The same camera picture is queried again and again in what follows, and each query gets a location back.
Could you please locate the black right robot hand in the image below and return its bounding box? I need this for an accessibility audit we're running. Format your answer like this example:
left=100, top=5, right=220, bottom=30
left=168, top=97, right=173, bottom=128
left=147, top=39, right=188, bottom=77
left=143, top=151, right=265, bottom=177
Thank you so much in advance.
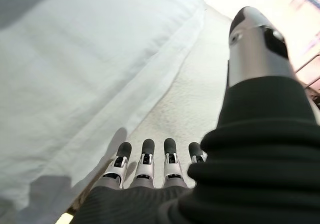
left=74, top=5, right=320, bottom=224

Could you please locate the white duvet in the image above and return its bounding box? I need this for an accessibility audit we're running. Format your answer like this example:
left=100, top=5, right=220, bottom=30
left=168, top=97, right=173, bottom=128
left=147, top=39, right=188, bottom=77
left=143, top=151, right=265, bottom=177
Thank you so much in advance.
left=0, top=0, right=209, bottom=224

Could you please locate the bed mattress with white cover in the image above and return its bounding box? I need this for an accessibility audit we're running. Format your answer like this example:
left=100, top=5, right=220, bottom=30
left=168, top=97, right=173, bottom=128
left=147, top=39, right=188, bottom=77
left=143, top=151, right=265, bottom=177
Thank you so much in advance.
left=69, top=5, right=234, bottom=224

